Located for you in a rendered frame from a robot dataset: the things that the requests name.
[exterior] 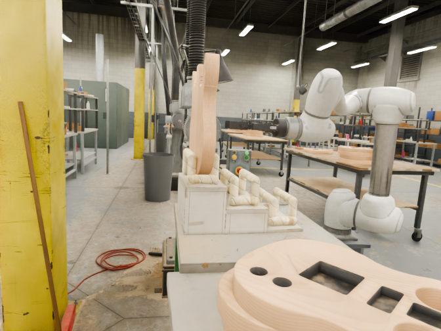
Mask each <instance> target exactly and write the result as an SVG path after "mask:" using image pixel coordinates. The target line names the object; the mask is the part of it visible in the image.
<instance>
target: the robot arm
mask: <svg viewBox="0 0 441 331"><path fill-rule="evenodd" d="M342 86H343V78H342V75H341V74H340V73H339V72H338V71H337V70H334V69H331V68H327V69H324V70H322V71H320V72H319V73H318V75H317V76H316V77H315V78H314V81H313V82H312V85H311V87H310V90H309V92H308V96H307V99H306V105H305V108H304V111H303V113H302V114H301V116H300V118H293V117H285V118H275V119H274V121H273V123H272V122H259V123H251V121H249V122H244V121H225V124H224V128H228V129H239V130H258V131H264V132H269V133H271V131H272V135H273V136H274V137H282V138H283V139H289V140H298V141H302V142H306V143H320V142H325V141H328V140H330V139H332V137H333V136H334V134H335V124H334V123H333V122H332V121H331V120H330V119H329V117H330V115H331V113H332V111H334V112H335V113H336V114H337V115H339V116H345V115H347V114H353V113H355V112H356V113H363V114H372V116H373V120H374V122H375V123H376V125H375V136H374V144H373V155H372V162H371V174H370V180H369V192H367V193H365V194H364V195H363V198H362V200H359V199H357V198H356V195H355V193H353V192H352V191H351V190H349V189H346V188H336V189H334V190H333V191H332V192H331V193H330V194H329V196H328V198H327V201H326V204H325V211H324V226H323V227H322V228H323V229H325V230H326V231H327V232H329V233H330V234H332V235H333V236H334V237H335V238H337V239H339V240H353V241H358V238H357V237H356V236H354V235H353V234H352V227H357V228H359V229H363V230H365V231H370V232H376V233H381V234H391V233H394V232H398V231H399V230H400V228H401V226H402V222H403V219H404V215H403V213H402V211H401V210H400V208H397V207H396V206H395V203H394V198H393V197H392V196H391V195H390V184H391V179H392V168H393V162H394V154H395V148H396V138H397V132H398V124H400V123H401V122H402V120H403V118H404V116H407V115H409V114H411V113H412V112H413V111H414V109H415V101H416V99H415V93H413V92H411V91H409V90H407V89H403V88H399V87H375V88H366V89H356V90H353V91H351V92H349V93H347V94H346V95H345V93H344V90H343V87H342Z"/></svg>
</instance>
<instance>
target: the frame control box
mask: <svg viewBox="0 0 441 331"><path fill-rule="evenodd" d="M234 150H235V151H236V154H233V153H232V152H233V151H234ZM245 151H248V152H249V154H248V155H246V154H245ZM233 155H235V156H236V159H235V160H233V159H232V157H233ZM245 156H248V157H249V159H248V160H245ZM250 166H251V151H250V150H246V149H227V157H226V169H227V170H228V171H230V172H231V173H233V174H234V175H235V176H236V177H238V178H239V173H238V169H239V168H241V169H245V170H247V171H249V172H250Z"/></svg>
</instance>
